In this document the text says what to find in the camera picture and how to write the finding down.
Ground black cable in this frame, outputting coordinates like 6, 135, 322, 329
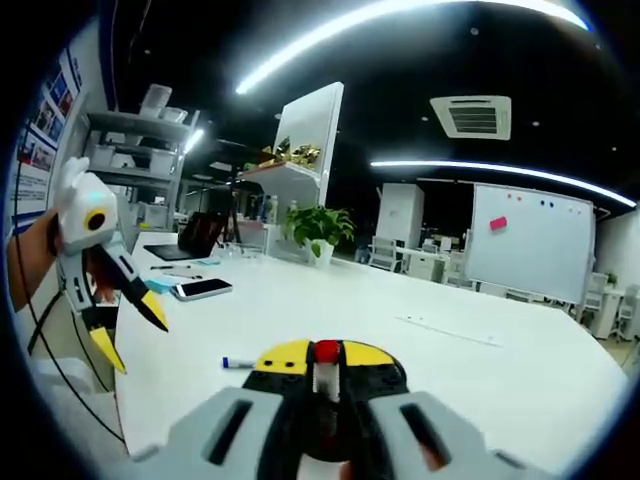
13, 149, 126, 444

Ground person's left hand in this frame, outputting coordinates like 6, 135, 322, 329
37, 207, 66, 256

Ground gold decorations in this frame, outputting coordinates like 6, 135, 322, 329
259, 137, 324, 164

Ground white curved display shelf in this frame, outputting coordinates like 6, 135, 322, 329
234, 82, 346, 261

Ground white rolling whiteboard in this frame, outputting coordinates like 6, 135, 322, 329
464, 182, 597, 306

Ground red whiteboard marker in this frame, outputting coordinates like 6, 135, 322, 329
310, 339, 347, 446

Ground grey metal storage rack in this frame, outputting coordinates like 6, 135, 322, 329
82, 84, 201, 231

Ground green potted plant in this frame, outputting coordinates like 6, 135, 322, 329
282, 204, 357, 265

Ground black tripod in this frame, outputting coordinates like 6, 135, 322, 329
219, 142, 261, 256

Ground smartphone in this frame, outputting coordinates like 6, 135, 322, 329
169, 278, 235, 302

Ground white table cable cover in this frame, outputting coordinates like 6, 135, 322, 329
394, 314, 504, 347

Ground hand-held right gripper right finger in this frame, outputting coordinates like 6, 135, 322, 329
337, 339, 541, 480

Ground blue and white wall poster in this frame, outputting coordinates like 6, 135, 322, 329
9, 47, 84, 221

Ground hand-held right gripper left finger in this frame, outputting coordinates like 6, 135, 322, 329
129, 338, 321, 480

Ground black laptop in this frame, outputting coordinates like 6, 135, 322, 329
143, 210, 229, 261

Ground ceiling air conditioner vent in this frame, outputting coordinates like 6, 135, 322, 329
429, 94, 514, 141

